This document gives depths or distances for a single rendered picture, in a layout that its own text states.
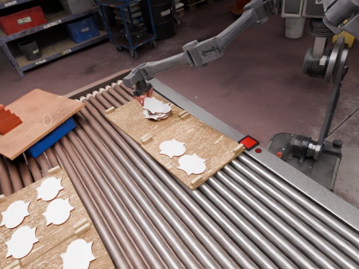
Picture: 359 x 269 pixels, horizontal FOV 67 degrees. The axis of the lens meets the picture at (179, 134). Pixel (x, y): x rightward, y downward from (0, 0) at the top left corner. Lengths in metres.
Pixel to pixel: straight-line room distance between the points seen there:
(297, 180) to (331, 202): 0.15
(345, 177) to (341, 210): 1.39
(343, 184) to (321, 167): 0.32
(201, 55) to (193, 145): 0.47
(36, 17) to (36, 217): 4.30
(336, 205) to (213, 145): 0.58
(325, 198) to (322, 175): 1.01
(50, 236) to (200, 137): 0.81
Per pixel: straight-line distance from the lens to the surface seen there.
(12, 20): 5.27
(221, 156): 1.31
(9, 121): 1.77
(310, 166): 2.25
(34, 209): 1.41
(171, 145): 1.39
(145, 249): 1.10
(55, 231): 1.28
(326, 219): 1.18
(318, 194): 1.25
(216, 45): 1.11
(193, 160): 1.29
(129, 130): 1.57
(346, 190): 2.52
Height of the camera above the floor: 1.88
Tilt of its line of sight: 40 degrees down
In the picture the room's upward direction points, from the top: 10 degrees counter-clockwise
